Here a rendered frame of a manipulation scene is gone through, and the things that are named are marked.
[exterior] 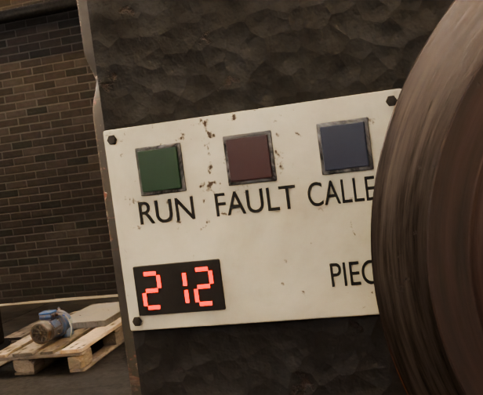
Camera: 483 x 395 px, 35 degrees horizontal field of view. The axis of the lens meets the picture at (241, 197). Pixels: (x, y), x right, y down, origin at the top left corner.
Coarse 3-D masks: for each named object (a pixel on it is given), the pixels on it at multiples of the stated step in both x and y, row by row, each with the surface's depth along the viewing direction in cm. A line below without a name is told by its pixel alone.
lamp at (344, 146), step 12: (324, 132) 62; (336, 132) 62; (348, 132) 61; (360, 132) 61; (324, 144) 62; (336, 144) 62; (348, 144) 62; (360, 144) 61; (324, 156) 62; (336, 156) 62; (348, 156) 62; (360, 156) 61; (336, 168) 62; (348, 168) 62
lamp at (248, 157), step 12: (228, 144) 64; (240, 144) 64; (252, 144) 64; (264, 144) 63; (228, 156) 64; (240, 156) 64; (252, 156) 64; (264, 156) 63; (240, 168) 64; (252, 168) 64; (264, 168) 63; (240, 180) 64
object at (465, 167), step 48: (480, 96) 45; (480, 144) 45; (432, 192) 46; (480, 192) 45; (432, 240) 46; (480, 240) 44; (432, 288) 47; (480, 288) 45; (480, 336) 46; (480, 384) 46
